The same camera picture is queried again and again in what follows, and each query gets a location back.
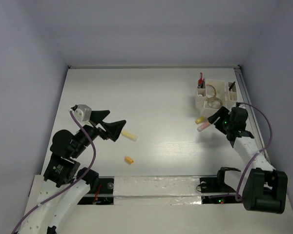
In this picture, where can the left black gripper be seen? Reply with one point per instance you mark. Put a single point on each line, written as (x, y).
(113, 129)

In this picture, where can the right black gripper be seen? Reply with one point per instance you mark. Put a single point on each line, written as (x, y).
(222, 113)

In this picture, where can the clear tape roll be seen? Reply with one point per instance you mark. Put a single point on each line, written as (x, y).
(214, 103)

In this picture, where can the beige masking tape roll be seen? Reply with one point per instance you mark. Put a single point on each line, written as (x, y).
(211, 90)

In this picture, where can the white perforated organizer basket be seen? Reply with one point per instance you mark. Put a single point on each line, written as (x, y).
(228, 99)

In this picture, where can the red gel pen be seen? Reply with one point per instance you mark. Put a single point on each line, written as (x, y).
(200, 80)

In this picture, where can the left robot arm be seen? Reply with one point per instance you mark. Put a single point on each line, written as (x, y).
(68, 176)

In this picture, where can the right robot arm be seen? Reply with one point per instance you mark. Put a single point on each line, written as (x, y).
(259, 186)

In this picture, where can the pink highlighter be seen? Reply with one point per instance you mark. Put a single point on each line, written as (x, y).
(203, 126)

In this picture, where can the yellow highlighter cap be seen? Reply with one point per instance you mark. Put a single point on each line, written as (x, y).
(200, 120)

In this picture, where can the yellow highlighter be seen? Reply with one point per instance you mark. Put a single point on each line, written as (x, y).
(129, 136)

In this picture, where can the orange highlighter cap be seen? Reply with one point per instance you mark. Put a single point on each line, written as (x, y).
(128, 160)

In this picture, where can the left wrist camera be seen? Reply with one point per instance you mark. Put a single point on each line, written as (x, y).
(81, 112)

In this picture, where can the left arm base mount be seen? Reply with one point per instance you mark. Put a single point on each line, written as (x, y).
(102, 195)

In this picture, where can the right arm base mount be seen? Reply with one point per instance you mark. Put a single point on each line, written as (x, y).
(214, 190)

